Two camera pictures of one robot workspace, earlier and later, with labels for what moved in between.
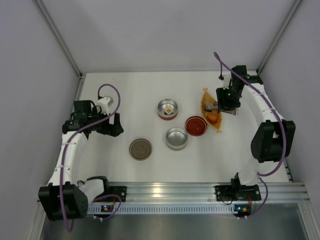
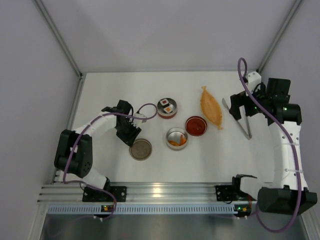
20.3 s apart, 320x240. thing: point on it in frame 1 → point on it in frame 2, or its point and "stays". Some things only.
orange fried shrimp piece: x=213 y=118 → x=182 y=141
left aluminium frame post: x=63 y=44 stays
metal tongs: x=211 y=106 → x=249 y=135
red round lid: x=196 y=125 stays
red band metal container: x=167 y=109 stays
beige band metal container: x=176 y=138 stays
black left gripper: x=110 y=124 → x=127 y=132
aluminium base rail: x=272 y=193 stays
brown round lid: x=140 y=149 stays
